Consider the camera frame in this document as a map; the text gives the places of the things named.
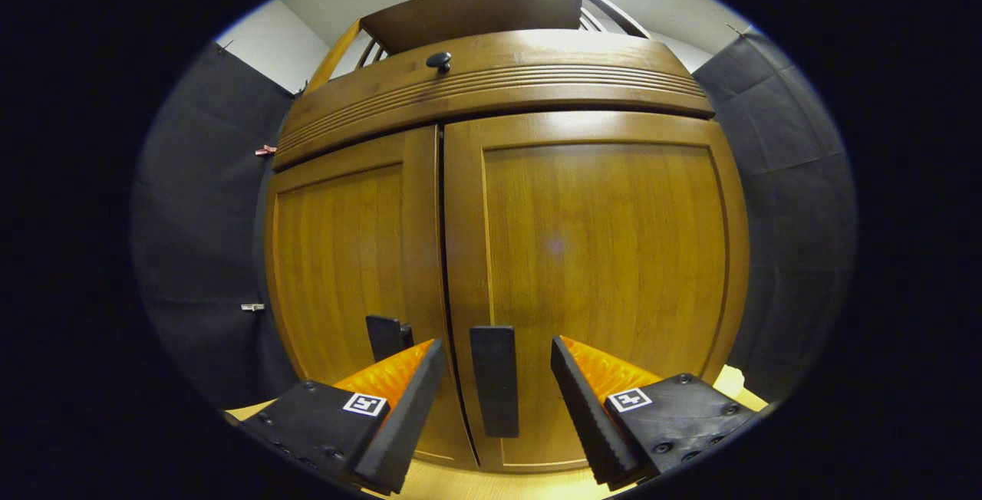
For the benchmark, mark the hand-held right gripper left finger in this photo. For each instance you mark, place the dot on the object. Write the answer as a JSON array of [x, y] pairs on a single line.
[[406, 416]]

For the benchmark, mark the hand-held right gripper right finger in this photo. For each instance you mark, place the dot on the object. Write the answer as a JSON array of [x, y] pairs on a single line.
[[583, 416]]

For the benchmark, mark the wooden double-door shoe cabinet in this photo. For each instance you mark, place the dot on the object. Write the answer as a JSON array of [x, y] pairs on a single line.
[[491, 70]]

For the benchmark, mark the black backdrop cloth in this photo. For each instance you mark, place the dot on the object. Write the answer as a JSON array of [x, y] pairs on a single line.
[[199, 216]]

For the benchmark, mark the small red clip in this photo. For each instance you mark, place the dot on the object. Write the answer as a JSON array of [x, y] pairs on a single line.
[[265, 150]]

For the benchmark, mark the wooden drawer with black knob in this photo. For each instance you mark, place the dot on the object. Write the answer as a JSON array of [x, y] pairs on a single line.
[[537, 74]]

